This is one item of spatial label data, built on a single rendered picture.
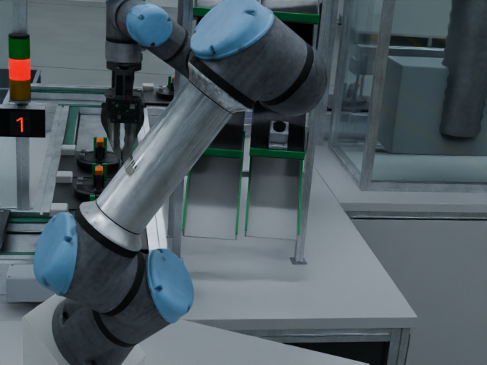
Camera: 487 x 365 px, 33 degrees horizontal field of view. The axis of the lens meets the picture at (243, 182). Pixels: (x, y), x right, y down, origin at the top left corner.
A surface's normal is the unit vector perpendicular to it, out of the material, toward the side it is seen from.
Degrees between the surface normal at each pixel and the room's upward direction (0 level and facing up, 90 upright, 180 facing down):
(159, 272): 53
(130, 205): 84
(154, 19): 90
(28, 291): 90
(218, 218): 45
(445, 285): 90
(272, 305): 0
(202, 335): 0
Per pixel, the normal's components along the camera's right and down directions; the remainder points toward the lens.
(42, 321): 0.72, -0.50
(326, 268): 0.07, -0.94
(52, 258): -0.76, -0.34
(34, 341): -0.39, 0.29
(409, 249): 0.15, 0.35
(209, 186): 0.04, -0.42
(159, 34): 0.47, 0.33
